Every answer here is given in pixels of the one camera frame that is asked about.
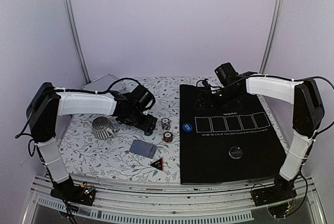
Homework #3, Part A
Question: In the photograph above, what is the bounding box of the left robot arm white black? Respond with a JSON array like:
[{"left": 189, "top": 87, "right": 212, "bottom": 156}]
[{"left": 26, "top": 82, "right": 157, "bottom": 200}]

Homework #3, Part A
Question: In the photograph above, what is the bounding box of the triangular all in marker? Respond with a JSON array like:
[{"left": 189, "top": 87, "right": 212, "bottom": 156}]
[{"left": 149, "top": 157, "right": 164, "bottom": 171}]

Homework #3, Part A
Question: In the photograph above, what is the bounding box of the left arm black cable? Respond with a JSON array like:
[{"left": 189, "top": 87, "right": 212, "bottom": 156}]
[{"left": 53, "top": 77, "right": 139, "bottom": 96}]

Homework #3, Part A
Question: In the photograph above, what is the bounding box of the striped mug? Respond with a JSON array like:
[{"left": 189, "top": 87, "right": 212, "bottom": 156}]
[{"left": 92, "top": 116, "right": 115, "bottom": 140}]

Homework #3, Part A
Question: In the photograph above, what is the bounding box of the clear round dealer button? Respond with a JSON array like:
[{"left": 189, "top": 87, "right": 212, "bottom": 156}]
[{"left": 228, "top": 146, "right": 243, "bottom": 160}]

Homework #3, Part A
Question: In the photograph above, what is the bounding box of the right aluminium frame post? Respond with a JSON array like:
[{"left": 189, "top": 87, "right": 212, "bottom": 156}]
[{"left": 259, "top": 0, "right": 283, "bottom": 74}]

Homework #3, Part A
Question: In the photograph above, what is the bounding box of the blue small blind button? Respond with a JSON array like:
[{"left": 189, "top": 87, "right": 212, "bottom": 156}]
[{"left": 182, "top": 123, "right": 193, "bottom": 133}]

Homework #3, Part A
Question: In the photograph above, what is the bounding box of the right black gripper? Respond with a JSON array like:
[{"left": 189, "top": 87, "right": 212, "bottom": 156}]
[{"left": 194, "top": 85, "right": 241, "bottom": 111}]

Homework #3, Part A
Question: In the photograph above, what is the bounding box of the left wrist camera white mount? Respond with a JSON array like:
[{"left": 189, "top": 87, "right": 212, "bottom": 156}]
[{"left": 124, "top": 85, "right": 156, "bottom": 115}]

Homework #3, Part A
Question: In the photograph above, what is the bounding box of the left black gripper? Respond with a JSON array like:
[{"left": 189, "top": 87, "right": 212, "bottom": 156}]
[{"left": 126, "top": 108, "right": 158, "bottom": 133}]

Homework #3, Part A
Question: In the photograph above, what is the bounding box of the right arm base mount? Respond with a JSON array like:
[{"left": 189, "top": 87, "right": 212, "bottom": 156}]
[{"left": 250, "top": 175, "right": 297, "bottom": 206}]

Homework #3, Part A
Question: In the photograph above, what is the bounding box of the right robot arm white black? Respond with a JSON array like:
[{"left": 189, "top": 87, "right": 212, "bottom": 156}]
[{"left": 195, "top": 69, "right": 325, "bottom": 181}]

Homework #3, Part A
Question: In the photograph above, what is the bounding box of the aluminium frame post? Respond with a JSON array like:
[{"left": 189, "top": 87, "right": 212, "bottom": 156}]
[
  {"left": 259, "top": 0, "right": 283, "bottom": 74},
  {"left": 63, "top": 0, "right": 91, "bottom": 84}
]

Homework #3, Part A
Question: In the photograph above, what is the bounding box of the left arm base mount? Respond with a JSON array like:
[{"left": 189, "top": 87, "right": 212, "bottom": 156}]
[{"left": 50, "top": 176, "right": 96, "bottom": 206}]

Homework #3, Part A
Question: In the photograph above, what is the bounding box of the left aluminium frame post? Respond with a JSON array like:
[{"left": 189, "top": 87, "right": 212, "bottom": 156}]
[{"left": 63, "top": 0, "right": 91, "bottom": 84}]

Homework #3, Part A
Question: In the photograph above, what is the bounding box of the grey box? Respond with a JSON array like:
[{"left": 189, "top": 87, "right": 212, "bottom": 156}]
[{"left": 82, "top": 74, "right": 128, "bottom": 93}]

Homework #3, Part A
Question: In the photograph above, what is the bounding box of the black red 100 chip stack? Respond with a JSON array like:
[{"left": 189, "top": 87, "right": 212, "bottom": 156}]
[{"left": 163, "top": 131, "right": 173, "bottom": 143}]

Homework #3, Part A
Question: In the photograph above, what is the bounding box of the front aluminium rail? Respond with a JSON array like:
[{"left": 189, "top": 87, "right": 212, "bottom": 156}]
[{"left": 22, "top": 174, "right": 327, "bottom": 224}]

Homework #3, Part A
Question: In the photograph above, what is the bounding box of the black poker mat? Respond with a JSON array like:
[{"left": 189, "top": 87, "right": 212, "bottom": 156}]
[{"left": 180, "top": 85, "right": 286, "bottom": 184}]

